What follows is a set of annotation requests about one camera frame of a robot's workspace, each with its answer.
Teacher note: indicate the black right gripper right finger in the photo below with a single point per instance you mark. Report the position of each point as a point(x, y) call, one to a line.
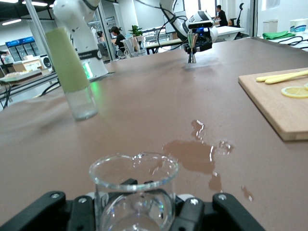
point(216, 216)

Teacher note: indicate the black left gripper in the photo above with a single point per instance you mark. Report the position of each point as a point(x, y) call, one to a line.
point(204, 41)

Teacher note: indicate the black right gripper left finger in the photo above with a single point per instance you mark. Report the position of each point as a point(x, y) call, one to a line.
point(48, 211)

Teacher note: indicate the steel double cone jigger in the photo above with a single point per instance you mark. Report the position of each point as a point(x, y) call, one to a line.
point(191, 59)

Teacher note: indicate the clear glass beaker cup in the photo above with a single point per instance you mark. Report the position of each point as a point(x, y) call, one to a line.
point(134, 204)

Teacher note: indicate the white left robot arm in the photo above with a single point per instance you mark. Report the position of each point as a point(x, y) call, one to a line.
point(81, 36)

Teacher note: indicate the white paper cup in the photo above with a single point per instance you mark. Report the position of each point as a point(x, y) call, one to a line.
point(302, 26)
point(294, 26)

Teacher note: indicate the person in black shirt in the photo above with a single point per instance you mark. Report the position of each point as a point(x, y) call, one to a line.
point(222, 16)

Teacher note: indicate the black office chair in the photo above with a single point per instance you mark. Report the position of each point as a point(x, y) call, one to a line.
point(239, 16)

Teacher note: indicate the green potted plant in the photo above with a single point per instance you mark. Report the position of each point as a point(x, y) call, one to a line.
point(136, 30)

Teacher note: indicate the white mesh chair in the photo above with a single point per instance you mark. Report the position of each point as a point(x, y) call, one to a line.
point(131, 47)

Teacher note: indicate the liquid spill puddle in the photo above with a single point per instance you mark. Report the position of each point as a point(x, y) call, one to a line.
point(192, 156)

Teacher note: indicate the brown table cover sheet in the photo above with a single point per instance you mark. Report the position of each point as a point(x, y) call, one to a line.
point(144, 96)

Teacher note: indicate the seated person black cap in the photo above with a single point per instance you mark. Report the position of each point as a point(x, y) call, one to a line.
point(118, 41)

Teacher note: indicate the yellow plastic knife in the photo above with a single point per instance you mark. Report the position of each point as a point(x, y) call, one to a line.
point(267, 77)

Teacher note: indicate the white bin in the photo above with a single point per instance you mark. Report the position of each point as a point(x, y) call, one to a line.
point(270, 27)

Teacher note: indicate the green cloth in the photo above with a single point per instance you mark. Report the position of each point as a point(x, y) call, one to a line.
point(276, 35)

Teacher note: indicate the wooden cutting board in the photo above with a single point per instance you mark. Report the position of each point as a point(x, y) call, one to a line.
point(276, 108)

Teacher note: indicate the lemon slice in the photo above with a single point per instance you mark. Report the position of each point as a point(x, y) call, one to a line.
point(294, 92)

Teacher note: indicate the green sleeved glass bottle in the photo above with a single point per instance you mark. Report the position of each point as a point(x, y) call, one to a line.
point(72, 72)

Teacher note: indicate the glass door drinks fridge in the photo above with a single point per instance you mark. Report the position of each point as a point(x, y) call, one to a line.
point(22, 49)

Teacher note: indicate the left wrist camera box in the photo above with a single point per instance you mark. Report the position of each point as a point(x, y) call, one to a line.
point(201, 24)

